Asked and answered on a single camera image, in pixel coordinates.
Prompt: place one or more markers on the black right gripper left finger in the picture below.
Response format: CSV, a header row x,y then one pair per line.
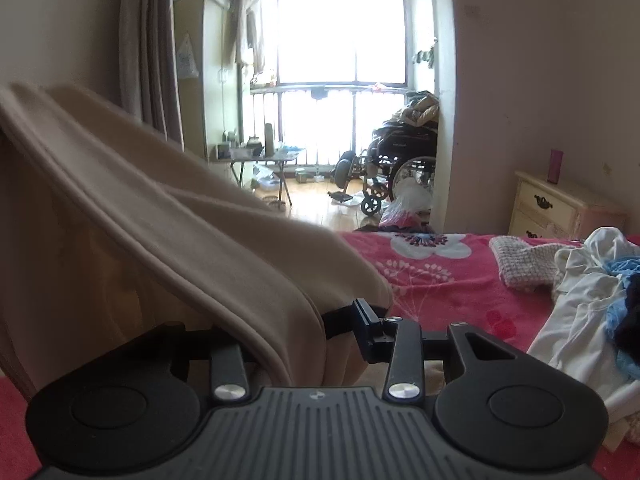
x,y
138,404

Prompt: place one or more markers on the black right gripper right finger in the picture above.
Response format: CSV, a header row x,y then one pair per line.
x,y
491,402

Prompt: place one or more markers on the beige sweatshirt garment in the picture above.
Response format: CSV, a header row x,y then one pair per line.
x,y
108,230

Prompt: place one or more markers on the small folding table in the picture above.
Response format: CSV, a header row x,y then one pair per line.
x,y
251,165

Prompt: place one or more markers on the hanging clothes at window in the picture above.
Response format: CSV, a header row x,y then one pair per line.
x,y
243,36

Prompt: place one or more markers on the white crumpled garment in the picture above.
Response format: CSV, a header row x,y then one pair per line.
x,y
573,338

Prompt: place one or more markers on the pink floral bed blanket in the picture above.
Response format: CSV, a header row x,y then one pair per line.
x,y
453,278

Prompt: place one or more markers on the pink white knitted cloth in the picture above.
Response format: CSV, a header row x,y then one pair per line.
x,y
524,266

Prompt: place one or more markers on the blue crumpled garment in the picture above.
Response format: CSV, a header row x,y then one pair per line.
x,y
622,316

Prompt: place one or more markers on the cream wooden nightstand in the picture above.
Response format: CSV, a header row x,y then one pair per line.
x,y
563,211

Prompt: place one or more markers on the plastic bag on floor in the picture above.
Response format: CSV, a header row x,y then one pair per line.
x,y
410,211

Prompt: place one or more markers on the magenta cup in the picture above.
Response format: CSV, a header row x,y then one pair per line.
x,y
555,166

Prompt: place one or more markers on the black wheelchair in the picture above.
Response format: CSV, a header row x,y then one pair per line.
x,y
404,147

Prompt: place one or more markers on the hanging plastic bag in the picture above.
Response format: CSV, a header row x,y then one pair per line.
x,y
187,67

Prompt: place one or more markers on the tall beige cabinet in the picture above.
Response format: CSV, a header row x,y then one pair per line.
x,y
198,25

